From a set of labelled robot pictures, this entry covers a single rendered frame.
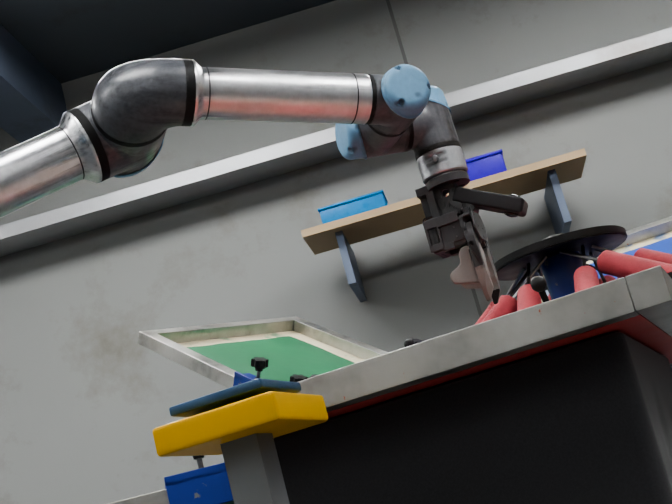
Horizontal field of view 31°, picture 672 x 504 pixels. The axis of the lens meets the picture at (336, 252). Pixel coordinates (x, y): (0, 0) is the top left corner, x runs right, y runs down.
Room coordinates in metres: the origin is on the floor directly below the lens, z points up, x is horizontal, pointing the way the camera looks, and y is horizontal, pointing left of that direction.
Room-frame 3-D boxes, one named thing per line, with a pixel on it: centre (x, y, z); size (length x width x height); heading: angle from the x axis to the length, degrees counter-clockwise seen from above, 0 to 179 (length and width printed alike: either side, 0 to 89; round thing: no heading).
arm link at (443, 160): (1.91, -0.20, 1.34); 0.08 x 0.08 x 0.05
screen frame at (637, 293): (1.70, -0.16, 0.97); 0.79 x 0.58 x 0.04; 162
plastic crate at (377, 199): (4.87, -0.12, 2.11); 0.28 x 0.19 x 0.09; 86
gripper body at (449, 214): (1.91, -0.20, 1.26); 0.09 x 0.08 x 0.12; 73
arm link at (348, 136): (1.86, -0.11, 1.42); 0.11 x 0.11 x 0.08; 20
